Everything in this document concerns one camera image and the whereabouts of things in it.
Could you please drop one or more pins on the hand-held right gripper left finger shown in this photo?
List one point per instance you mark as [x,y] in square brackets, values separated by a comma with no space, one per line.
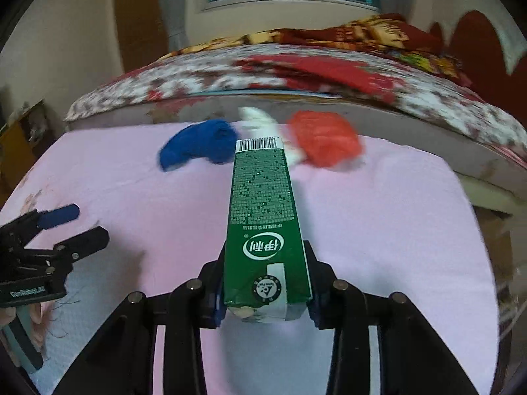
[214,310]

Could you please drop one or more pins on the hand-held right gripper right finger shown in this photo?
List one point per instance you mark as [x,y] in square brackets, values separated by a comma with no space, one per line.
[313,313]

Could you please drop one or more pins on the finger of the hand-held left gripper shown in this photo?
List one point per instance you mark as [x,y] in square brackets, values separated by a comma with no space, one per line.
[59,216]
[88,240]

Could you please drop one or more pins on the green milk carton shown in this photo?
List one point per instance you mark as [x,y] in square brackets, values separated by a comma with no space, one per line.
[263,214]

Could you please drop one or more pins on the blue paper cup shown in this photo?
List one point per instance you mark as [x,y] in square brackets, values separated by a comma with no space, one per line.
[197,144]

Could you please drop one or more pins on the person's left hand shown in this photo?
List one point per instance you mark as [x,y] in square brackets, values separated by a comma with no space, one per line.
[37,323]

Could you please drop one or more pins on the pink tablecloth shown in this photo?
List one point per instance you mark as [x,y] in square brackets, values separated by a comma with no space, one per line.
[144,205]

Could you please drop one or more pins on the wooden cabinet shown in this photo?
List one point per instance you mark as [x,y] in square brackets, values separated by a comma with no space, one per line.
[20,135]

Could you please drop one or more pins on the red crumpled cloth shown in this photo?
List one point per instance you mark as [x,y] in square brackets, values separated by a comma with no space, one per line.
[325,135]

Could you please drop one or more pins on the white crumpled tissue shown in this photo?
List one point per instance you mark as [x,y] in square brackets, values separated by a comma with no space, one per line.
[257,117]

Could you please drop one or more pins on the brown wooden door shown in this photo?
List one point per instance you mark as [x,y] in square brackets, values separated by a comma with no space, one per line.
[138,20]

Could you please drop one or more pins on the grey curtain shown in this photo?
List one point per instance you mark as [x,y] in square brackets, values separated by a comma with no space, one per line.
[171,4]

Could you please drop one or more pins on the floral red and white quilt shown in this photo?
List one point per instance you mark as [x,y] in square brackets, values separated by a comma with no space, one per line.
[432,98]

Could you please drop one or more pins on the red printed blanket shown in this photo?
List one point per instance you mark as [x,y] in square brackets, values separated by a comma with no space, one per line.
[370,33]

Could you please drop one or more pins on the red and white headboard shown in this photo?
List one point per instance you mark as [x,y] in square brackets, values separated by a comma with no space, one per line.
[477,37]

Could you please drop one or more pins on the white bed frame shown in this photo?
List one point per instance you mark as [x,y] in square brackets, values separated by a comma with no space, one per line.
[486,193]

